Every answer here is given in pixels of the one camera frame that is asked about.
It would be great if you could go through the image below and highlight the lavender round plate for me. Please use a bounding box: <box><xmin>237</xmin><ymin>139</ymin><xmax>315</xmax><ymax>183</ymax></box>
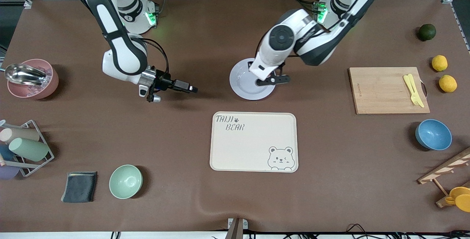
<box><xmin>229</xmin><ymin>58</ymin><xmax>276</xmax><ymax>101</ymax></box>

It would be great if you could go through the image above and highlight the cream bear print tray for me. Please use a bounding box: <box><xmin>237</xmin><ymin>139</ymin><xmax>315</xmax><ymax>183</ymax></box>
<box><xmin>210</xmin><ymin>112</ymin><xmax>299</xmax><ymax>173</ymax></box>

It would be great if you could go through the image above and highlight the wooden cutting board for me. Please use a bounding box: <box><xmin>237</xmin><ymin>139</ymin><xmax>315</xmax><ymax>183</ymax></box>
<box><xmin>348</xmin><ymin>67</ymin><xmax>431</xmax><ymax>115</ymax></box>

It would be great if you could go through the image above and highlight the mint green bowl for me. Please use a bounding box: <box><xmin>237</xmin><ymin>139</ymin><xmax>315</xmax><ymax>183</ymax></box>
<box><xmin>109</xmin><ymin>164</ymin><xmax>143</xmax><ymax>199</ymax></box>

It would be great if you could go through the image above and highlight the pink bowl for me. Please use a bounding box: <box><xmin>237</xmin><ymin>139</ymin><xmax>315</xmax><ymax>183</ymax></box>
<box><xmin>7</xmin><ymin>59</ymin><xmax>59</xmax><ymax>100</ymax></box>

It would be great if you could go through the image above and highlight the dark grey folded cloth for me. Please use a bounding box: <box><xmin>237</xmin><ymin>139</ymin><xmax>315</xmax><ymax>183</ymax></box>
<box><xmin>61</xmin><ymin>171</ymin><xmax>98</xmax><ymax>203</ymax></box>

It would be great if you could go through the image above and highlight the yellow plastic fork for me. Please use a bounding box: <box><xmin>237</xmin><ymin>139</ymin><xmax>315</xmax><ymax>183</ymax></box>
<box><xmin>403</xmin><ymin>75</ymin><xmax>420</xmax><ymax>106</ymax></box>

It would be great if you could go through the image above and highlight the shiny metal scoop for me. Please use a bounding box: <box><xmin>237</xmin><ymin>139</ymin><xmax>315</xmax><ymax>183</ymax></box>
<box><xmin>0</xmin><ymin>63</ymin><xmax>47</xmax><ymax>85</ymax></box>

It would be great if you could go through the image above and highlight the mint green cup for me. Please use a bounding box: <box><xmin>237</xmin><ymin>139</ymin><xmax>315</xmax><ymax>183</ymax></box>
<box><xmin>9</xmin><ymin>138</ymin><xmax>50</xmax><ymax>162</ymax></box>

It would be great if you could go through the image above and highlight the beige cup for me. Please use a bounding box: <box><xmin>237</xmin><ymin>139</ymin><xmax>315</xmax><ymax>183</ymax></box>
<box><xmin>0</xmin><ymin>127</ymin><xmax>40</xmax><ymax>144</ymax></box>

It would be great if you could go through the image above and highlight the dark green lime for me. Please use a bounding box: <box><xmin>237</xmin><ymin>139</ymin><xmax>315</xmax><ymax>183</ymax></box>
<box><xmin>417</xmin><ymin>23</ymin><xmax>437</xmax><ymax>41</ymax></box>

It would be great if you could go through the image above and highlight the yellow lemon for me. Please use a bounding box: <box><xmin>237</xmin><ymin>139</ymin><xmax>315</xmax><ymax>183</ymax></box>
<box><xmin>431</xmin><ymin>55</ymin><xmax>448</xmax><ymax>72</ymax></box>
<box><xmin>439</xmin><ymin>75</ymin><xmax>458</xmax><ymax>93</ymax></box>

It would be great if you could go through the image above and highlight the blue bowl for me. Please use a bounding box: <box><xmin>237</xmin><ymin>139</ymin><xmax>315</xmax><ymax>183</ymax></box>
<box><xmin>415</xmin><ymin>119</ymin><xmax>453</xmax><ymax>151</ymax></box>

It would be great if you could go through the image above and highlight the blue cup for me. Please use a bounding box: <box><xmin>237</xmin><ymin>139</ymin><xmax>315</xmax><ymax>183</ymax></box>
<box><xmin>0</xmin><ymin>144</ymin><xmax>16</xmax><ymax>161</ymax></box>

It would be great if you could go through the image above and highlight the purple cup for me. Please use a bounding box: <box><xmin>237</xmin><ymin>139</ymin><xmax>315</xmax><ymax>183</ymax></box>
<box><xmin>0</xmin><ymin>164</ymin><xmax>21</xmax><ymax>180</ymax></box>

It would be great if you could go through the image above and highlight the wooden mug rack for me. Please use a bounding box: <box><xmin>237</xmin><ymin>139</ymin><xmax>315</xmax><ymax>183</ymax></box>
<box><xmin>417</xmin><ymin>147</ymin><xmax>470</xmax><ymax>208</ymax></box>

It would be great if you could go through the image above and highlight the yellow mug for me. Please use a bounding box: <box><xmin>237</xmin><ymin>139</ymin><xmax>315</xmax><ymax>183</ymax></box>
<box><xmin>445</xmin><ymin>187</ymin><xmax>470</xmax><ymax>213</ymax></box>

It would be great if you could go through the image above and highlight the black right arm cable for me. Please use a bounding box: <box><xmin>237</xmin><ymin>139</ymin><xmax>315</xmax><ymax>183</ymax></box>
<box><xmin>141</xmin><ymin>38</ymin><xmax>170</xmax><ymax>75</ymax></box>

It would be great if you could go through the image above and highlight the grey wire cup rack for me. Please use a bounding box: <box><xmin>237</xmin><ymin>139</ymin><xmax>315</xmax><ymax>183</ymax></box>
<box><xmin>0</xmin><ymin>120</ymin><xmax>55</xmax><ymax>177</ymax></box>

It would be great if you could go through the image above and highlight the metal table clamp bracket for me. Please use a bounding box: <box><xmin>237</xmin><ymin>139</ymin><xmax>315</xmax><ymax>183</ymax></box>
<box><xmin>227</xmin><ymin>218</ymin><xmax>249</xmax><ymax>239</ymax></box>

